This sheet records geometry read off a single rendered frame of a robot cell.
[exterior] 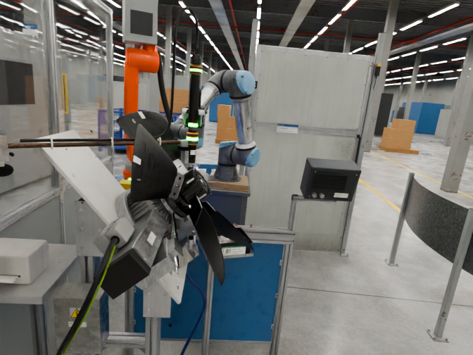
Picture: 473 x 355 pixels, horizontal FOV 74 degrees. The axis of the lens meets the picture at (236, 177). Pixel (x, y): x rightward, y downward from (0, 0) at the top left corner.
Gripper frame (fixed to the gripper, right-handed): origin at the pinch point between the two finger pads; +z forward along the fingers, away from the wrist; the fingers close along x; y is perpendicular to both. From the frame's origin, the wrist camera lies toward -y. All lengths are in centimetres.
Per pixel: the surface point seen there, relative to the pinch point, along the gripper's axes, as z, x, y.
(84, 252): 15, 33, 51
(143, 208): 15.9, 13.3, 32.7
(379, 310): -91, -148, 144
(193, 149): -1.4, -1.0, 14.3
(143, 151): 30.0, 10.7, 10.9
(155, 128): -3.3, 13.6, 7.8
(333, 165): -35, -69, 22
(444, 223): -85, -178, 66
